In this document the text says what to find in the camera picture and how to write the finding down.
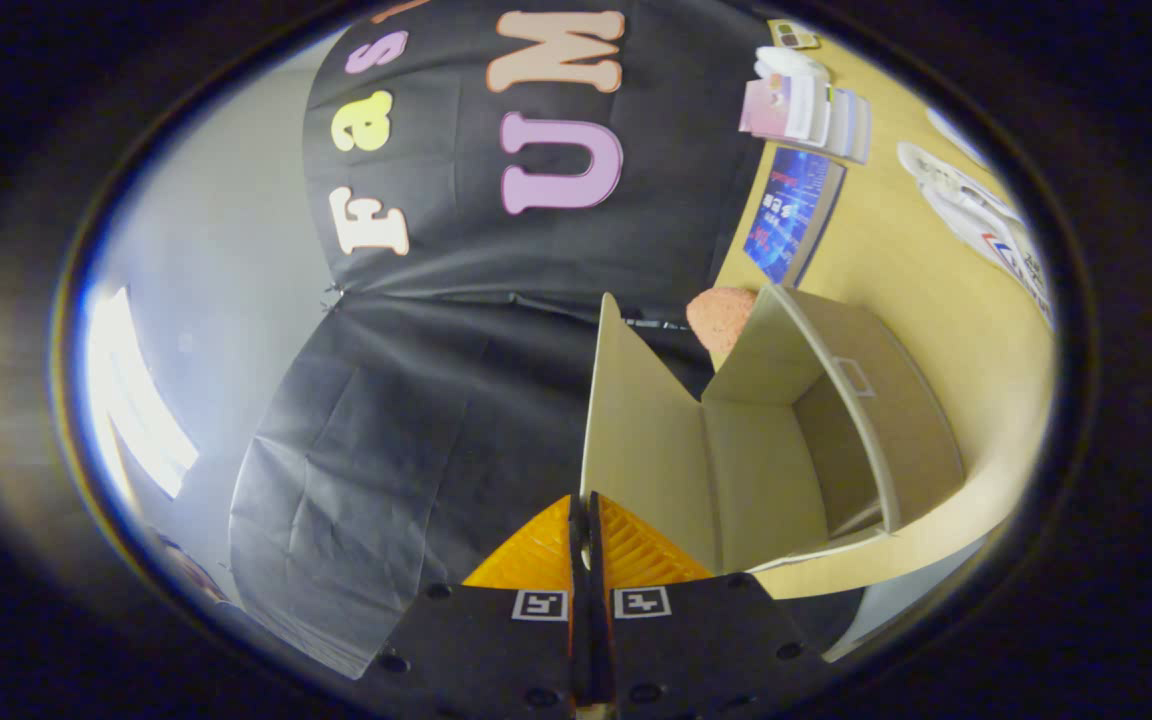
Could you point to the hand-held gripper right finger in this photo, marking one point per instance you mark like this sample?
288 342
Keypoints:
696 640

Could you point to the black backdrop cloth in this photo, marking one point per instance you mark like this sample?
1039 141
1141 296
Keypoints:
456 350

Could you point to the white plush ball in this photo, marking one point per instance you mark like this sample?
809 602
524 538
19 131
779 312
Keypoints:
791 63

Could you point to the pink cover book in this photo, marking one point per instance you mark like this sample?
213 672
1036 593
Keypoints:
771 108

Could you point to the dark blue cover book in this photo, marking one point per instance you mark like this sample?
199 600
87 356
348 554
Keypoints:
788 210

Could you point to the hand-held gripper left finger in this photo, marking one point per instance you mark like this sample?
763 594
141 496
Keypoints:
496 650

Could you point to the white canvas shoe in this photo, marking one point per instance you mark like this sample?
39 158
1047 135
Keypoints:
956 135
986 220

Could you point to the beige fabric storage box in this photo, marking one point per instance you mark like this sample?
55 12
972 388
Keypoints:
756 460

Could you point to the small divided palette tray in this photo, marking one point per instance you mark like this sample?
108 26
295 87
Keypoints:
794 35

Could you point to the light blue cover book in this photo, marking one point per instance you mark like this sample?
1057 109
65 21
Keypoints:
858 128

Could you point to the orange sponge ball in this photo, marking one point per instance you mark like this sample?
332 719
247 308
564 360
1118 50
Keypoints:
721 318

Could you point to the thin white book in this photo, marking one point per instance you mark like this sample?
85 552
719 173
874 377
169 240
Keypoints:
834 118

